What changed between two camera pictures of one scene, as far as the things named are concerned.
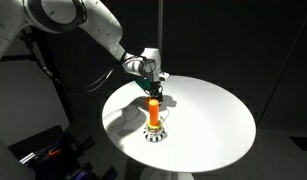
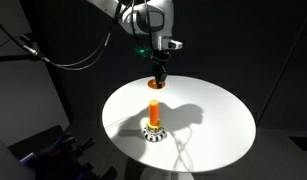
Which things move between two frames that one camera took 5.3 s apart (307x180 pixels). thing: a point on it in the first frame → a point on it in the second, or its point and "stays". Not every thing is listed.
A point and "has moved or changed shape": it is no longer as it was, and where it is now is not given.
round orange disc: [147, 99] has moved or changed shape
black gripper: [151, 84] → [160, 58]
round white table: [209, 125] stays
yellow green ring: [154, 128] stays
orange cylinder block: [154, 112] stays
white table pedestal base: [161, 174] stays
